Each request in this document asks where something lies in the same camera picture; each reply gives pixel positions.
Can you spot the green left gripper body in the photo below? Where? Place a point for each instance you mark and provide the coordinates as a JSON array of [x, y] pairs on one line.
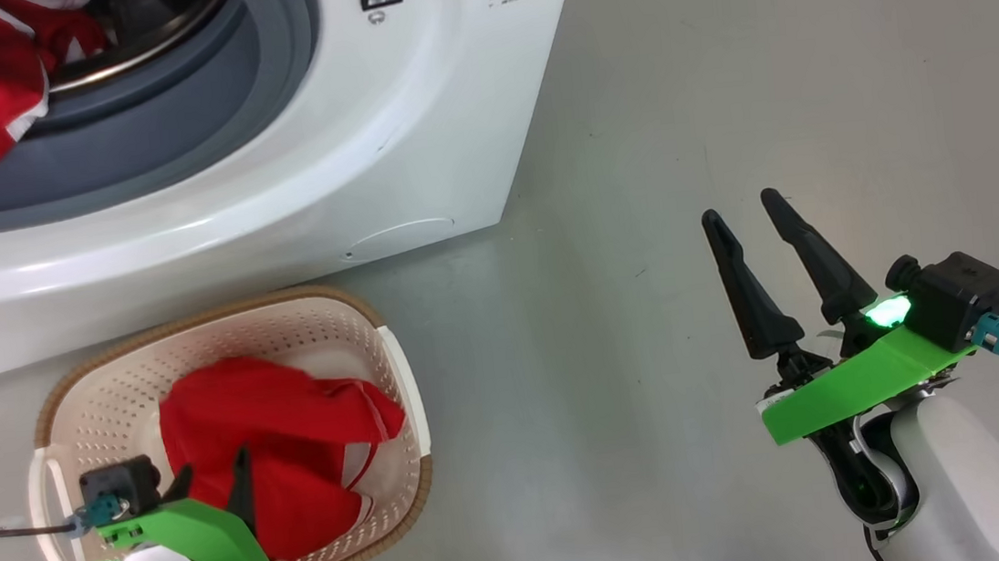
[[204, 538]]

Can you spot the cream perforated laundry basket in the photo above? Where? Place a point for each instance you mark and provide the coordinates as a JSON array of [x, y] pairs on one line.
[[108, 401]]

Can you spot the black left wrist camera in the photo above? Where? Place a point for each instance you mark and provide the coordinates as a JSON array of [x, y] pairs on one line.
[[121, 486]]

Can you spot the round drain filter cover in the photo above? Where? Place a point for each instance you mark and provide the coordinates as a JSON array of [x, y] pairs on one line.
[[404, 239]]

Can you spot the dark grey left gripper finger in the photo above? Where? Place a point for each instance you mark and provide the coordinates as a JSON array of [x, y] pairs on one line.
[[243, 493], [178, 487]]

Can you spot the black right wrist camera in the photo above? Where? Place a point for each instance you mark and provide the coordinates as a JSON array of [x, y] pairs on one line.
[[959, 296]]

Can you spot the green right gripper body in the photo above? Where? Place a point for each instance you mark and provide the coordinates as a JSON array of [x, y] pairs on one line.
[[858, 388]]

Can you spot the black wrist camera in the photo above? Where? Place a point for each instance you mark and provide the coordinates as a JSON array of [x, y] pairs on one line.
[[121, 486], [959, 296]]

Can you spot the red garment white striped trim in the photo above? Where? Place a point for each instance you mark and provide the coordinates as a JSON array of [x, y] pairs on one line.
[[276, 430]]

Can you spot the white front-load washing machine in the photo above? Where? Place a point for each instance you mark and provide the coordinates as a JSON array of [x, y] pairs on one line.
[[358, 147]]

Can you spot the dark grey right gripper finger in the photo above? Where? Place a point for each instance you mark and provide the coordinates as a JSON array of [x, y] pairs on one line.
[[823, 263], [758, 301]]

